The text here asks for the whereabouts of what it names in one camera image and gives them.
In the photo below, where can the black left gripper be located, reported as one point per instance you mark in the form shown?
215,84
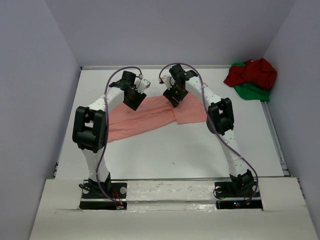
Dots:
140,98

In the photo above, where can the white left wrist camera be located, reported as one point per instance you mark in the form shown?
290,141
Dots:
141,85

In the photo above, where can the white foam strip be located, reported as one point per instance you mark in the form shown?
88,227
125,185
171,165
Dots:
170,195

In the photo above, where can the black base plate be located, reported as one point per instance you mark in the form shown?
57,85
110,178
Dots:
228,199
93,199

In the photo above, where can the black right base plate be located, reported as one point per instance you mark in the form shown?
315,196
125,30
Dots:
228,199

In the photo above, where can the pink t shirt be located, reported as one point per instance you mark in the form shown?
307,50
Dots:
153,113

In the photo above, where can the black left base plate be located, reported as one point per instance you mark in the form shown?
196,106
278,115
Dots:
93,199

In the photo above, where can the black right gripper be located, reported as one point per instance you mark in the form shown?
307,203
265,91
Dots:
168,94

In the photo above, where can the green t shirt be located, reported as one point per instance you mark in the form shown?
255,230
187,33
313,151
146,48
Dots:
250,91

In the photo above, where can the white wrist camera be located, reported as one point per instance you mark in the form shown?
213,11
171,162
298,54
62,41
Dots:
168,81
141,85

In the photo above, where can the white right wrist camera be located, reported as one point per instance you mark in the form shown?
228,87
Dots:
168,81

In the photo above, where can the red t shirt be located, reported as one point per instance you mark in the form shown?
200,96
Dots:
259,72

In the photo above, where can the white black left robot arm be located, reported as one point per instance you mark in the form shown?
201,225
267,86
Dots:
92,125

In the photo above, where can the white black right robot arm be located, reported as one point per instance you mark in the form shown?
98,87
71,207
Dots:
180,79

